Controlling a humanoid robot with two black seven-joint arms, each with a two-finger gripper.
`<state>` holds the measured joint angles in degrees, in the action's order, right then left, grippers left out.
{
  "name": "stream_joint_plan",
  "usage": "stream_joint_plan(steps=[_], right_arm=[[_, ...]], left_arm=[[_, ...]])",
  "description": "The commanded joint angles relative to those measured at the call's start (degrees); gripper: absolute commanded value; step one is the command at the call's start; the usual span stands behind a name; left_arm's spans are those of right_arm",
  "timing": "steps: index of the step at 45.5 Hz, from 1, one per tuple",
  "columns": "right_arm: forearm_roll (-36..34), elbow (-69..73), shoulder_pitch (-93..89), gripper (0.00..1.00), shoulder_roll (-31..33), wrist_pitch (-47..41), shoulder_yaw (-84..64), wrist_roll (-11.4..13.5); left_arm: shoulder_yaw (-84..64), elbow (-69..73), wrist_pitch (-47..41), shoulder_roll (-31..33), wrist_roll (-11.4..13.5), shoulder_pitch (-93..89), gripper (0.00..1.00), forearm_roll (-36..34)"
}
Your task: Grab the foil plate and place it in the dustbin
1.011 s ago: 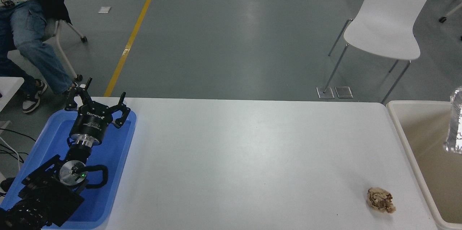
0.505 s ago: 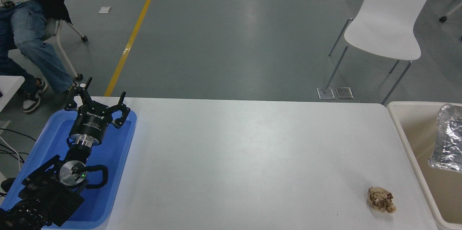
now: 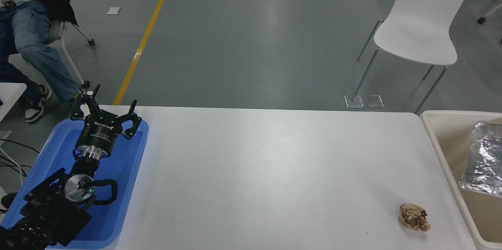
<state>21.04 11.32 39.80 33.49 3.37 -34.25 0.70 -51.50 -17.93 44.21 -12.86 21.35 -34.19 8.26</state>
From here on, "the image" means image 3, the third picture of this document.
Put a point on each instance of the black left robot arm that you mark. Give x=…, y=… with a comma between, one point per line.
x=51, y=210

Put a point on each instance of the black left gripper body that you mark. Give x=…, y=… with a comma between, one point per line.
x=98, y=134

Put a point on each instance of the blue plastic tray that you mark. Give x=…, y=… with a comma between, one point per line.
x=125, y=171

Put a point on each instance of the large pale bin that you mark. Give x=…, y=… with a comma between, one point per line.
x=447, y=140

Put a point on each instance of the small white table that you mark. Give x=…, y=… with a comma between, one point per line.
x=10, y=97

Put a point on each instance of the metal floor plate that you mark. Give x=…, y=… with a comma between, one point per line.
x=373, y=101
x=353, y=101

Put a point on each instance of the white chair with metal legs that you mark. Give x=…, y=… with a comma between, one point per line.
x=423, y=18

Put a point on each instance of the white rolling chair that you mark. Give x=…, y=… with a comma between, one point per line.
x=66, y=50

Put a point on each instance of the rectangular foil tray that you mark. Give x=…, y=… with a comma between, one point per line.
x=486, y=159

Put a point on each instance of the crumpled tan paper ball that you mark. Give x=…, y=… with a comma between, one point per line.
x=413, y=216

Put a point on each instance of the person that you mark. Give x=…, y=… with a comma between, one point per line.
x=35, y=46

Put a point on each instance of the white caster leg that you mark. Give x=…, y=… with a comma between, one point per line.
x=490, y=12

